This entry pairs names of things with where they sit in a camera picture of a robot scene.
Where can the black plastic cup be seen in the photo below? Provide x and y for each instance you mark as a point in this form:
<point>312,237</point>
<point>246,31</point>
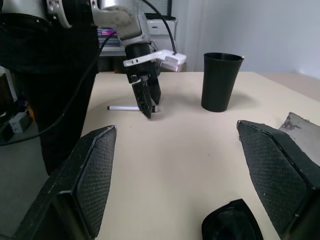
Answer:
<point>220,82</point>

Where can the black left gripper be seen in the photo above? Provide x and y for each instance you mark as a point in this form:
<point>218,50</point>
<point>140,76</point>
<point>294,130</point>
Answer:
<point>143,69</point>

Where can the white marker with black cap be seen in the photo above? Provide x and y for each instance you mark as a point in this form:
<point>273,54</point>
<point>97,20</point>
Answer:
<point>122,108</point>

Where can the black robot torso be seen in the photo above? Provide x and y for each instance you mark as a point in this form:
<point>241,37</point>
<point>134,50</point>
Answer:
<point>52,80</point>

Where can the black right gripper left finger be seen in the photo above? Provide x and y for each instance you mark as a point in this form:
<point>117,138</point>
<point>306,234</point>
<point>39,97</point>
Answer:
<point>85,180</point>

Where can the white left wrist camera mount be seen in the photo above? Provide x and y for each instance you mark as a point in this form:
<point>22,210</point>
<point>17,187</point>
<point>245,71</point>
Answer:
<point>152,57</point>

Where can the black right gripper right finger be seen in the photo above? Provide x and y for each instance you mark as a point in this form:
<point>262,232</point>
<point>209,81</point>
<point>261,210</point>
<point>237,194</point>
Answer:
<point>280,170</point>

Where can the white printer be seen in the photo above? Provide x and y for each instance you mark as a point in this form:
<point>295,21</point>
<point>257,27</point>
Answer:
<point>160,26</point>

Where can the stack of colourful books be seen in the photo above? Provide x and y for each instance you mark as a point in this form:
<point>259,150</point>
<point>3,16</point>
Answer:
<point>107,37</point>

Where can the boxes on floor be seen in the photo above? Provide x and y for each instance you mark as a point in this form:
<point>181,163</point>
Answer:
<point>17,120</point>

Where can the black eyeglasses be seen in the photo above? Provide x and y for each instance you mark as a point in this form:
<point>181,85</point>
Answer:
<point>232,220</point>

